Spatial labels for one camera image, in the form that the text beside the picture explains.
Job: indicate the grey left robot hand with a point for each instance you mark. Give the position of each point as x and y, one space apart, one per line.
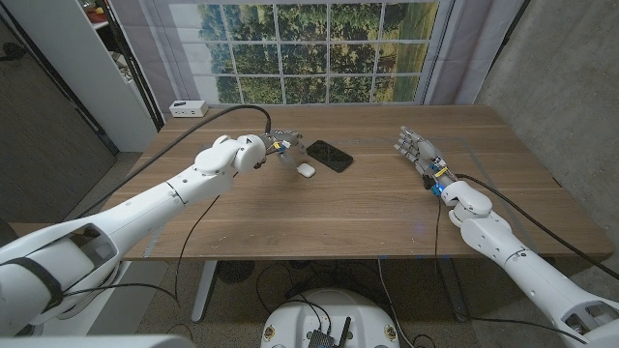
287 142

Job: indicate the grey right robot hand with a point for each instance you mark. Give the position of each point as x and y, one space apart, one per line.
425 154

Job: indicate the white airpods case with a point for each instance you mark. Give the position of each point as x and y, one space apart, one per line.
306 170

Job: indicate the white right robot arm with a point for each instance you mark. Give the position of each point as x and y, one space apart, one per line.
508 246

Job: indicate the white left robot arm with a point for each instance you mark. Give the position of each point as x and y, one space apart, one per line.
145 208

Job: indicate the black smartphone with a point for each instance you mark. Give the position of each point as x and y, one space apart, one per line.
329 155

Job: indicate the printed window backdrop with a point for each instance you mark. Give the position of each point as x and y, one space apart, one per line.
309 48

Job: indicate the white power strip box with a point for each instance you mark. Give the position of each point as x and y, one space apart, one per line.
188 109

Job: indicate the grey table leg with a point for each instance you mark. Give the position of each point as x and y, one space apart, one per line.
452 290

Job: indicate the round black floor fan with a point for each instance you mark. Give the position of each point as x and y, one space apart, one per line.
234 270

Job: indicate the white table leg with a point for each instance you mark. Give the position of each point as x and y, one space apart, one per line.
204 290

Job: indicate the black backdrop stand poles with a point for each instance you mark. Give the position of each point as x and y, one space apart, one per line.
130 67

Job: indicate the white robot torso base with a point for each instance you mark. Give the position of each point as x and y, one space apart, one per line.
329 319

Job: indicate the white cabinet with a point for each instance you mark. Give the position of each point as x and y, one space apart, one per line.
72 58

